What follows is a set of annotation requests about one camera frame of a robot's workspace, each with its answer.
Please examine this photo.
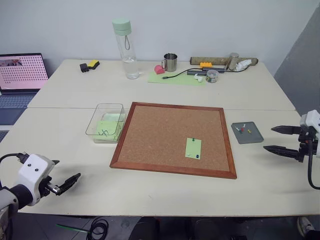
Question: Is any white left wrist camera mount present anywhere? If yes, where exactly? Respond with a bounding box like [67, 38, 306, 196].
[17, 153, 56, 207]

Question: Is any white sneaker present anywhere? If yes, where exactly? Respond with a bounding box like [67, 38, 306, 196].
[296, 216, 316, 236]

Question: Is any clear plastic box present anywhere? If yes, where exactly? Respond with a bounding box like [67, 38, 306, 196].
[85, 103, 126, 144]

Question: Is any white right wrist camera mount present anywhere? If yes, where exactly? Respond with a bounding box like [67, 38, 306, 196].
[299, 109, 320, 158]

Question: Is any wood framed cork board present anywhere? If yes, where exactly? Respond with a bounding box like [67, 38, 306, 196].
[109, 101, 238, 180]

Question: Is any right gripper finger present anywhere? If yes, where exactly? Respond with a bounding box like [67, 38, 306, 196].
[263, 144, 300, 161]
[271, 125, 303, 136]

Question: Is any coiled black floor cable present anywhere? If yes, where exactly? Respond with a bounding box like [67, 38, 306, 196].
[90, 216, 110, 239]

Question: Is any metal cylinder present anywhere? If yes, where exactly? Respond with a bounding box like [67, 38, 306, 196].
[225, 52, 240, 71]

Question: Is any rolled cork sheet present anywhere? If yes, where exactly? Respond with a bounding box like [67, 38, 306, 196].
[189, 56, 259, 67]

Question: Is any grey usb hub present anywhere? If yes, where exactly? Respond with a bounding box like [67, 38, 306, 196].
[186, 69, 209, 76]

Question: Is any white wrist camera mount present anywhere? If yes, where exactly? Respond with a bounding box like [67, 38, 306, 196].
[17, 153, 56, 207]
[299, 109, 320, 158]

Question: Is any yellow black tool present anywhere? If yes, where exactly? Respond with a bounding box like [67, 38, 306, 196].
[87, 59, 101, 70]

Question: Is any green sticky note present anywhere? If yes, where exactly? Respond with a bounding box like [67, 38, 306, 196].
[184, 137, 202, 160]

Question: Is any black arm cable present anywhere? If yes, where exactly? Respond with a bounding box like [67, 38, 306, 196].
[0, 152, 30, 171]
[307, 139, 320, 190]

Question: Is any black usb cable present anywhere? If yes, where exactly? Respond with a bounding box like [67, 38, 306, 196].
[162, 68, 202, 81]

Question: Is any open laptop pink screen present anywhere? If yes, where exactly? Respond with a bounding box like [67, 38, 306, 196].
[0, 52, 50, 126]

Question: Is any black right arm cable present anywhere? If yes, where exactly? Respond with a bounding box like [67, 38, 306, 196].
[307, 139, 320, 190]

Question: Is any light green paper sheet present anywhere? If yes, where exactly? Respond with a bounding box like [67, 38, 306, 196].
[147, 69, 207, 88]

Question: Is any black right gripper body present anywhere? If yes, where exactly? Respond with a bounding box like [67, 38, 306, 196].
[296, 126, 317, 163]

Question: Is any stainless steel mug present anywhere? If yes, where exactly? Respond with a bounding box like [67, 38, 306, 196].
[160, 53, 179, 72]

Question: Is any black usb hub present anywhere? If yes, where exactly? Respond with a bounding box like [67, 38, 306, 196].
[201, 65, 226, 73]

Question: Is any green paper label with writing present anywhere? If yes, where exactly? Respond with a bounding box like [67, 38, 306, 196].
[95, 120, 119, 141]

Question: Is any grey flat tray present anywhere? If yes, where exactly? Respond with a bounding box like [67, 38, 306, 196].
[230, 121, 265, 145]

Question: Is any clear bottle green lid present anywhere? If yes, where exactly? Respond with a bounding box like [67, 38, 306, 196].
[111, 17, 140, 80]

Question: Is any pink rounded block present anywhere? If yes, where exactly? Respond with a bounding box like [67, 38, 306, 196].
[153, 64, 166, 76]

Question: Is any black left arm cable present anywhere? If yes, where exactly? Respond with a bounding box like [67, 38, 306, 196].
[0, 152, 30, 171]

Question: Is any crumpled white paper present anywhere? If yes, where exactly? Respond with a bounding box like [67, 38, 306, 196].
[233, 59, 252, 72]

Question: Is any green thin stick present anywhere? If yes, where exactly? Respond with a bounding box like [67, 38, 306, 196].
[55, 223, 92, 235]

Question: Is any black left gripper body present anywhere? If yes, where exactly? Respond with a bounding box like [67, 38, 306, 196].
[37, 175, 63, 199]

